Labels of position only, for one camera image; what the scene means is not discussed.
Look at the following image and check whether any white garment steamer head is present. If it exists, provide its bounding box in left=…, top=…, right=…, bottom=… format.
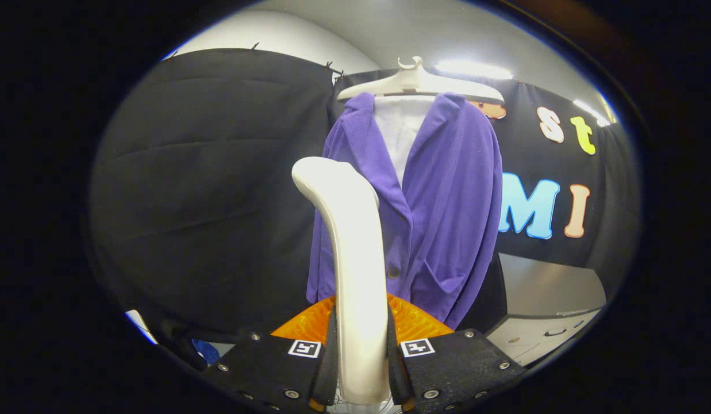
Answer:
left=291, top=156, right=390, bottom=406

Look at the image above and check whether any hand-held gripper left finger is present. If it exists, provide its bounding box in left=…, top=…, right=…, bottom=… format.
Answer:
left=201, top=294, right=339, bottom=414

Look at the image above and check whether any small ceiling light panel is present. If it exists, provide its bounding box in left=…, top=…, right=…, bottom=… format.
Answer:
left=572, top=99, right=612, bottom=128

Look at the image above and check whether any blue object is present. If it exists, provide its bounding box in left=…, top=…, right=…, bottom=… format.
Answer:
left=190, top=338, right=221, bottom=365

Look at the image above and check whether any white clothes hanger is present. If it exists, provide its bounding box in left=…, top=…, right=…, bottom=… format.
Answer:
left=336, top=56, right=505, bottom=105

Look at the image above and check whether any purple jacket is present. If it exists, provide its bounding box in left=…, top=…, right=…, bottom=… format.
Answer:
left=306, top=92, right=504, bottom=330

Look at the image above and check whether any grey cabinet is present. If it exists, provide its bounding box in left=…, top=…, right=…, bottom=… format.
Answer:
left=485, top=252, right=608, bottom=367

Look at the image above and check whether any white ironing pad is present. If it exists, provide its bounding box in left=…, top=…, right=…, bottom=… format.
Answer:
left=372, top=95, right=436, bottom=187

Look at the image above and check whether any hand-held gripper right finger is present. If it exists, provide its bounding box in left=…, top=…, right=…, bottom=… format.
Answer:
left=385, top=293, right=528, bottom=414

